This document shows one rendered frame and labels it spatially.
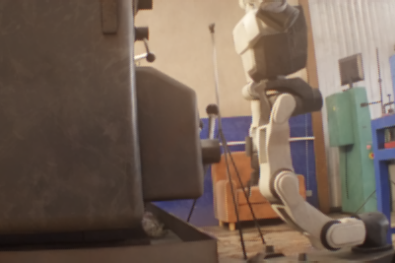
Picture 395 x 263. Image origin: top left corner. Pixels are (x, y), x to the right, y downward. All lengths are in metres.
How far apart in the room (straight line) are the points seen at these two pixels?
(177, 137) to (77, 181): 0.24
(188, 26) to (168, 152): 5.71
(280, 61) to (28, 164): 1.50
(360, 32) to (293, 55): 5.22
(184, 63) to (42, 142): 5.68
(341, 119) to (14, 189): 5.38
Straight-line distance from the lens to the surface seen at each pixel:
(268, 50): 2.26
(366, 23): 7.60
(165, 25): 6.73
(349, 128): 6.18
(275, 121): 2.24
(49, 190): 0.99
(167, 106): 1.10
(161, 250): 1.02
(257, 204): 5.83
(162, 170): 1.08
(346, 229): 2.38
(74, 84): 1.00
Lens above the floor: 0.59
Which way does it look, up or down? 6 degrees up
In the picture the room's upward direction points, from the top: 4 degrees counter-clockwise
